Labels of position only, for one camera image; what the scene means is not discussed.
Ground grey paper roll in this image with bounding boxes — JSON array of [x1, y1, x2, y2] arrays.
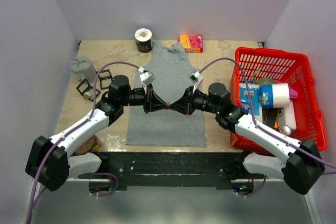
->
[[70, 56, 96, 83]]

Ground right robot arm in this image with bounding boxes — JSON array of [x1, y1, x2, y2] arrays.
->
[[169, 82, 325, 195]]

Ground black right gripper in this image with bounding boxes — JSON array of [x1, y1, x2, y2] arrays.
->
[[169, 87, 219, 116]]

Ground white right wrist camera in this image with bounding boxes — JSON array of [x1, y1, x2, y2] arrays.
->
[[188, 70, 204, 93]]

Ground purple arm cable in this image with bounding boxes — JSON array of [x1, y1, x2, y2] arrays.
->
[[199, 57, 336, 176], [26, 61, 142, 224]]

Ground blue white wipes roll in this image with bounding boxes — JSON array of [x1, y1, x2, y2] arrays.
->
[[258, 83, 290, 109]]

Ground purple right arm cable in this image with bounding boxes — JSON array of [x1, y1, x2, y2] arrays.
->
[[199, 57, 336, 176]]

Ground brown wooden block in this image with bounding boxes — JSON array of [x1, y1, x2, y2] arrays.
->
[[75, 135, 101, 155]]

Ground toilet paper roll black wrapper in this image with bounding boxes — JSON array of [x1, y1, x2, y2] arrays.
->
[[134, 28, 152, 53]]

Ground blue razor package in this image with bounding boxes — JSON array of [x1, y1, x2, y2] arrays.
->
[[239, 83, 262, 120]]

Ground grey sleeveless shirt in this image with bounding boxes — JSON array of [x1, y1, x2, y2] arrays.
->
[[126, 41, 206, 147]]

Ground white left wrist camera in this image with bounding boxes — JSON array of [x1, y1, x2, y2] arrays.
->
[[138, 67, 155, 89]]

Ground green round fruit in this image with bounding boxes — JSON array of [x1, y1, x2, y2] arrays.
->
[[256, 77, 277, 86]]

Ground pink packet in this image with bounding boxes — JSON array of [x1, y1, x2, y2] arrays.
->
[[289, 87, 298, 99]]

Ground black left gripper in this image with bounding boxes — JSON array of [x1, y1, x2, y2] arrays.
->
[[121, 84, 169, 114]]

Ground white box in basket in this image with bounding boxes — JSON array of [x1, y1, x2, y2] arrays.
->
[[277, 100, 297, 131]]

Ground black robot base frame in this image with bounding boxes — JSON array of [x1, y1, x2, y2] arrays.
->
[[80, 152, 264, 191]]

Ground red plastic basket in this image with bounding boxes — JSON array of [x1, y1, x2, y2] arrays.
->
[[230, 47, 328, 151]]

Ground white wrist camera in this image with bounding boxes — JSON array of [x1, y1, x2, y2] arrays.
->
[[138, 67, 155, 89], [188, 70, 204, 93]]

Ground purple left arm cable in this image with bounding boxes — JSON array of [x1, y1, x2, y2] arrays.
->
[[26, 61, 142, 224]]

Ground round iridescent brooch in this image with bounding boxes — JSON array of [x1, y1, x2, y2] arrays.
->
[[83, 91, 92, 100]]

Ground orange pink snack box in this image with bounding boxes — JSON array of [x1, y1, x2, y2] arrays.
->
[[177, 35, 204, 53]]

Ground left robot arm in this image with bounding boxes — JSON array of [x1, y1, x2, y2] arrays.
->
[[25, 72, 167, 191]]

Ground black brooch display case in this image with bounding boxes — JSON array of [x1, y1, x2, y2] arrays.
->
[[98, 69, 113, 90]]

